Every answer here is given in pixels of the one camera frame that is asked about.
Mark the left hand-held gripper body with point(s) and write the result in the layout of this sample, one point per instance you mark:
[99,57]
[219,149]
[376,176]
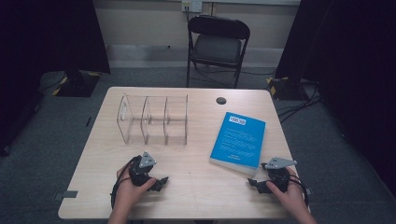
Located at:
[138,174]

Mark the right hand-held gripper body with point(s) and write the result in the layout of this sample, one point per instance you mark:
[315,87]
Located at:
[280,177]

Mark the blue book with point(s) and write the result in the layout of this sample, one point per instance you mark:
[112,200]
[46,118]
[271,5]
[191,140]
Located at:
[238,140]

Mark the clear acrylic book rack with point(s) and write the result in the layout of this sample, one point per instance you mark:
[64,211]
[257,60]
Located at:
[155,119]

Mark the person's left hand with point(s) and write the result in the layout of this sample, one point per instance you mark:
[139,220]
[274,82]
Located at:
[129,193]

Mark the person's right hand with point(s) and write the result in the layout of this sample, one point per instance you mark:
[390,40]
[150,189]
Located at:
[294,196]

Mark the grey tape marker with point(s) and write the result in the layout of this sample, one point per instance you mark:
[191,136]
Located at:
[66,195]
[308,191]

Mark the round black table grommet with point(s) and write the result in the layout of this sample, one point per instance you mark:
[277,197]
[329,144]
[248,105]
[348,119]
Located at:
[221,100]

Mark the dark curtain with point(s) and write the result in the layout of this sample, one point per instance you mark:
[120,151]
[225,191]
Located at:
[46,46]
[351,62]

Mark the black folding chair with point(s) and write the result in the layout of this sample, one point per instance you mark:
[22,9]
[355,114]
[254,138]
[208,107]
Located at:
[218,46]

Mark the white wall outlet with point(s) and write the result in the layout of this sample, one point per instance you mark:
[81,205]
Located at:
[192,5]

